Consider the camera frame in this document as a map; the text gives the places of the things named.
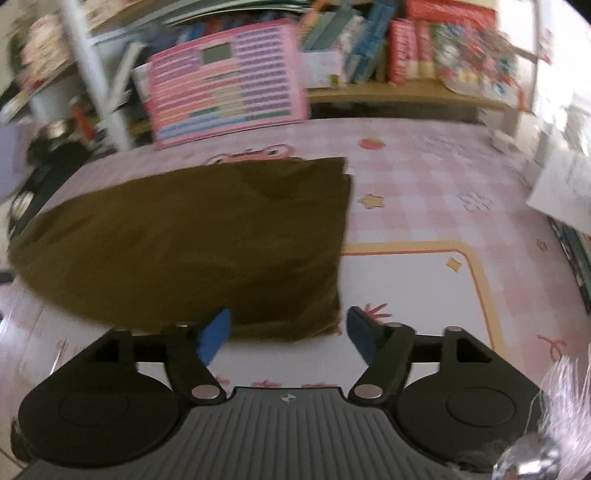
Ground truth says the olive brown garment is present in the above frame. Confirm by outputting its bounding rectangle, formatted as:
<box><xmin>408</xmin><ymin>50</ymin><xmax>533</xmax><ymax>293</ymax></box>
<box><xmin>8</xmin><ymin>158</ymin><xmax>352</xmax><ymax>342</ymax></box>

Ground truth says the pink checkered table mat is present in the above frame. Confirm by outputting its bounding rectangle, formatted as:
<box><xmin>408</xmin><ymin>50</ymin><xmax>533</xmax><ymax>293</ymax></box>
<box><xmin>1</xmin><ymin>118</ymin><xmax>590</xmax><ymax>456</ymax></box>

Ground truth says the white furry sleeve cuff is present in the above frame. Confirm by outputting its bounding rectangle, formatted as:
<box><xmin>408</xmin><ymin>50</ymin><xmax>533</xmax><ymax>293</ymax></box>
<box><xmin>454</xmin><ymin>340</ymin><xmax>591</xmax><ymax>480</ymax></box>

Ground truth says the white paper stack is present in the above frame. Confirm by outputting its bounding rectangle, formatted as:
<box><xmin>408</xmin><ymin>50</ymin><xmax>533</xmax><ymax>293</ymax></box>
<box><xmin>522</xmin><ymin>137</ymin><xmax>590</xmax><ymax>236</ymax></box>

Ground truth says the pink learning tablet toy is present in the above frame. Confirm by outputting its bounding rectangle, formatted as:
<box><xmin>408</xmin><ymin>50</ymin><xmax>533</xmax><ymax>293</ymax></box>
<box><xmin>147</xmin><ymin>19</ymin><xmax>308</xmax><ymax>148</ymax></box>

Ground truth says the white book leaning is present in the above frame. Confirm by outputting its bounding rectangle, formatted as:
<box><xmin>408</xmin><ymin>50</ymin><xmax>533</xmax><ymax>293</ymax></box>
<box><xmin>106</xmin><ymin>41</ymin><xmax>146</xmax><ymax>113</ymax></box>

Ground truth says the row of books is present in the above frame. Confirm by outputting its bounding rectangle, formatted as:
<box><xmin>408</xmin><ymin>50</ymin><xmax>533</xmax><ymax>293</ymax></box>
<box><xmin>297</xmin><ymin>1</ymin><xmax>522</xmax><ymax>109</ymax></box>

